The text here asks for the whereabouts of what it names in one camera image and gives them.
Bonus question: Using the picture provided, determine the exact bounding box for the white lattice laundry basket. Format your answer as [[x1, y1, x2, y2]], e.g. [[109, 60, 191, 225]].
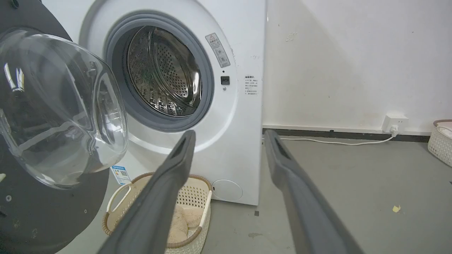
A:
[[428, 119, 452, 167]]

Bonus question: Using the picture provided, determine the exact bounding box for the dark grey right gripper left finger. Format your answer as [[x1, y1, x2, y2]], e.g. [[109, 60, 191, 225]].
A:
[[97, 130, 196, 254]]

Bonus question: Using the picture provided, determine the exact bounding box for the white wall power socket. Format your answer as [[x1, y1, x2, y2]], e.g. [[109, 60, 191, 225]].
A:
[[382, 113, 409, 134]]

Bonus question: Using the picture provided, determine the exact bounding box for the beige cloth in basket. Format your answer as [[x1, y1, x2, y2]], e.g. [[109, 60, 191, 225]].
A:
[[167, 205, 204, 244]]

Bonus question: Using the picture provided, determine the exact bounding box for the white front-load washing machine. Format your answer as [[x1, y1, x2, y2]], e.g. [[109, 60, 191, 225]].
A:
[[42, 0, 267, 254]]

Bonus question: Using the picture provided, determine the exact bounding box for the black washing machine door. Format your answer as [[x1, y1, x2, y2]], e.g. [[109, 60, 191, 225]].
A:
[[0, 0, 129, 254]]

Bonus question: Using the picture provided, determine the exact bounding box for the white power cable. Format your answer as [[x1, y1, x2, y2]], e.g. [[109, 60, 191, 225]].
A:
[[262, 126, 399, 146]]

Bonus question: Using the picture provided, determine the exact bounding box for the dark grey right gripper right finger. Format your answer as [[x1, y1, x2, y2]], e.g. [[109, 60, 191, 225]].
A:
[[264, 129, 364, 254]]

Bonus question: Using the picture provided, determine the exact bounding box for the white woven laundry basket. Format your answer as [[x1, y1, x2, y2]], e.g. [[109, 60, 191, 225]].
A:
[[102, 172, 213, 254]]

